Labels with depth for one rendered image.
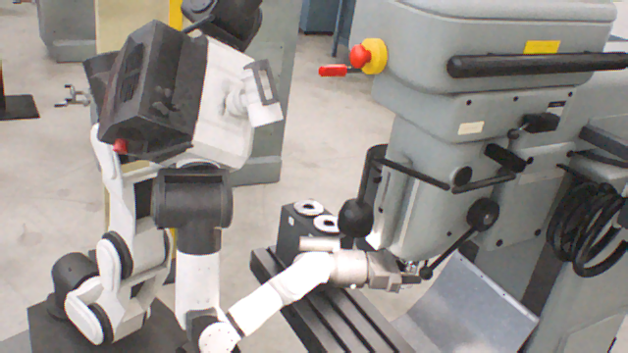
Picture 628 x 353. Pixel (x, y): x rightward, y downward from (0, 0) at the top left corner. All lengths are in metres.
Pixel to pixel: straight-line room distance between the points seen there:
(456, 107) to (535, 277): 0.71
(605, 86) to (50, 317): 1.81
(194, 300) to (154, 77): 0.45
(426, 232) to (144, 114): 0.60
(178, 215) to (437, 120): 0.52
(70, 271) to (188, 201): 1.03
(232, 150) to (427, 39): 0.47
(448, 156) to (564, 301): 0.64
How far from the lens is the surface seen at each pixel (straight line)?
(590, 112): 1.33
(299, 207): 1.68
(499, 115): 1.07
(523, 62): 0.98
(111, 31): 2.61
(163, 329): 2.07
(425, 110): 1.03
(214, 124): 1.14
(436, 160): 1.09
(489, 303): 1.67
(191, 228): 1.11
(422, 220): 1.14
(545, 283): 1.56
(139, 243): 1.59
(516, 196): 1.25
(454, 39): 0.91
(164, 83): 1.10
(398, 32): 0.94
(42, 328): 2.12
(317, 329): 1.57
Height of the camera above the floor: 2.00
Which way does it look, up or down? 28 degrees down
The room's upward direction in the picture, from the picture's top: 9 degrees clockwise
